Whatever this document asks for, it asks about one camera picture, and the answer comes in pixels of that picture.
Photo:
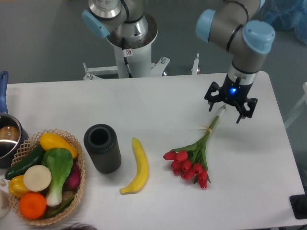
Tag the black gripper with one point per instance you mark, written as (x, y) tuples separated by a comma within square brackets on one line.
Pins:
[(233, 93)]

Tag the red tulip bouquet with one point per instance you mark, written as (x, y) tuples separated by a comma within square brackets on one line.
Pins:
[(190, 161)]

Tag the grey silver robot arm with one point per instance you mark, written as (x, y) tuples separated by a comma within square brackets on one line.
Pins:
[(232, 28)]

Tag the blue plastic bag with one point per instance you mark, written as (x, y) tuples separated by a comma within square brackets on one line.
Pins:
[(286, 15)]

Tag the yellow banana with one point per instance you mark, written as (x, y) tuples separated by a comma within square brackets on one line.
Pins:
[(140, 179)]

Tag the black device at table edge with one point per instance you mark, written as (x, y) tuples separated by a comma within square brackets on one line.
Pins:
[(299, 206)]

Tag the dark grey ribbed vase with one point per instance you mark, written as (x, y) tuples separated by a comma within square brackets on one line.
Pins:
[(101, 143)]

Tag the purple red radish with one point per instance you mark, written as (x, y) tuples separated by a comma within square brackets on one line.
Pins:
[(74, 178)]

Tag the green bok choy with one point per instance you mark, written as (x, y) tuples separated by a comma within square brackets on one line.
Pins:
[(59, 161)]

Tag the yellow squash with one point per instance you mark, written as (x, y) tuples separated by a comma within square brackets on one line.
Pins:
[(51, 140)]

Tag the green bean pod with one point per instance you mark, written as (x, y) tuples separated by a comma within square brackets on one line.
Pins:
[(60, 209)]

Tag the person's dark hair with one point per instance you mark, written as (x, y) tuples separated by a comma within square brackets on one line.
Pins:
[(79, 226)]

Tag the green cucumber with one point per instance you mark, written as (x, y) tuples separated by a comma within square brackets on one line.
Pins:
[(33, 158)]

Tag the white round radish slice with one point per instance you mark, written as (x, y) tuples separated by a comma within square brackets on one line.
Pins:
[(37, 178)]

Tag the orange fruit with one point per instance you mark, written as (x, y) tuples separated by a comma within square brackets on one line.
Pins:
[(32, 205)]

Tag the woven wicker basket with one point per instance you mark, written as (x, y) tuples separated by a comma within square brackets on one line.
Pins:
[(77, 193)]

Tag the yellow bell pepper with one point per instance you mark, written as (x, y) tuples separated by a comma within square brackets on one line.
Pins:
[(17, 187)]

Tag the small white garlic piece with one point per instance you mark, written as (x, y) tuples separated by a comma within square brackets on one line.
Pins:
[(2, 183)]

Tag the white frame at right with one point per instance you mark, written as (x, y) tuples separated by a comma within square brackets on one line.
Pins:
[(297, 109)]

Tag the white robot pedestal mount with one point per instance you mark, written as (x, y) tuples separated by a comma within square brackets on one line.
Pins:
[(132, 44)]

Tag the blue handled saucepan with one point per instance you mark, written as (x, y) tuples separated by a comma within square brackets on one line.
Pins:
[(12, 134)]

